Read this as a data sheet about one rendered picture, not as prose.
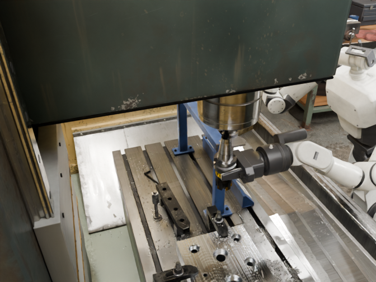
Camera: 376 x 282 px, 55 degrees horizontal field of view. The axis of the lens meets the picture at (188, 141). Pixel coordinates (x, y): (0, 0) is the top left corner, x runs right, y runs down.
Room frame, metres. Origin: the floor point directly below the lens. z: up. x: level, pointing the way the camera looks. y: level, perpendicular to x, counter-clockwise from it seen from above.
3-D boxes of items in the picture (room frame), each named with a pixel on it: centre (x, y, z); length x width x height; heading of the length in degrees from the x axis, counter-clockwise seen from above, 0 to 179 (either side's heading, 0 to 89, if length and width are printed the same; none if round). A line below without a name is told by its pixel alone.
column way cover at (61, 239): (0.67, 0.32, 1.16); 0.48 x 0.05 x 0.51; 17
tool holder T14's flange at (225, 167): (0.80, -0.10, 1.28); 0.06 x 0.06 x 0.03
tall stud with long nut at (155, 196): (0.97, 0.12, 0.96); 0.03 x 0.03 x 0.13
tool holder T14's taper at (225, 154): (0.80, -0.10, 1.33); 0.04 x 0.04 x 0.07
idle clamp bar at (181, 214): (0.98, 0.06, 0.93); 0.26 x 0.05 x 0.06; 22
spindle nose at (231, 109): (0.80, -0.11, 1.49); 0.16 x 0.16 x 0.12
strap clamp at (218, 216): (0.85, -0.09, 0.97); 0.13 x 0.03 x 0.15; 17
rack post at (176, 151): (1.41, 0.02, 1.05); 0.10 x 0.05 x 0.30; 107
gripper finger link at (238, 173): (0.78, -0.12, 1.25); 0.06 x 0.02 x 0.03; 107
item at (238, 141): (1.00, -0.16, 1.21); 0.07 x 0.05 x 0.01; 107
